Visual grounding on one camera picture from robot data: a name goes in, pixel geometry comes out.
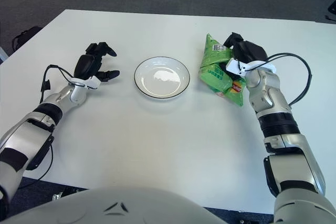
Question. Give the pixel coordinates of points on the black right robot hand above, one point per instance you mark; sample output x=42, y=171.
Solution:
x=249, y=52

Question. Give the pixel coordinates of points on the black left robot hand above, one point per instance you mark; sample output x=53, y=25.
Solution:
x=85, y=64

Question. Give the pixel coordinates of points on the green potato chip bag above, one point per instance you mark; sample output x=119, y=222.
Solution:
x=214, y=77

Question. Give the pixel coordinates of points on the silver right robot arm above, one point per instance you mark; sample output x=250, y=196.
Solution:
x=288, y=155

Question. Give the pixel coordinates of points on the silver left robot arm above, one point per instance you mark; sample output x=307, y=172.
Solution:
x=29, y=134

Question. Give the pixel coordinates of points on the white plate with black rim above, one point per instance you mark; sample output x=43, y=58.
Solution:
x=161, y=78

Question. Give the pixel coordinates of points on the black bag on floor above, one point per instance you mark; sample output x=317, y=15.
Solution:
x=26, y=36

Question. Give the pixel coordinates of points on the white table leg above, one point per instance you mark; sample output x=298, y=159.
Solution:
x=2, y=54

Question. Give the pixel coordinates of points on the black chair base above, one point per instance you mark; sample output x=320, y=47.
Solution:
x=331, y=9

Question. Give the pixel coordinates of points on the grey robot torso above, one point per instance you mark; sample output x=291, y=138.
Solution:
x=131, y=208

